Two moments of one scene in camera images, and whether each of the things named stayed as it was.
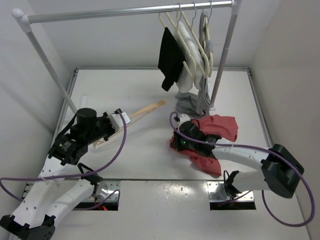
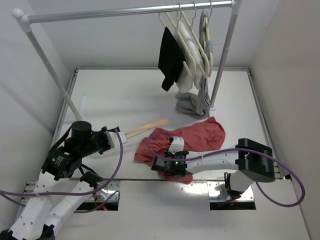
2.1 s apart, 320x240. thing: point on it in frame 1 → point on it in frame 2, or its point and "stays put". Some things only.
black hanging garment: [171, 59] stays put
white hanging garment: [192, 69] stays put
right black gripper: [176, 144] → [169, 154]
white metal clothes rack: [24, 21] stays put
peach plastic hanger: [158, 104] → [136, 131]
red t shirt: [226, 127] → [208, 136]
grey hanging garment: [194, 104] stays put
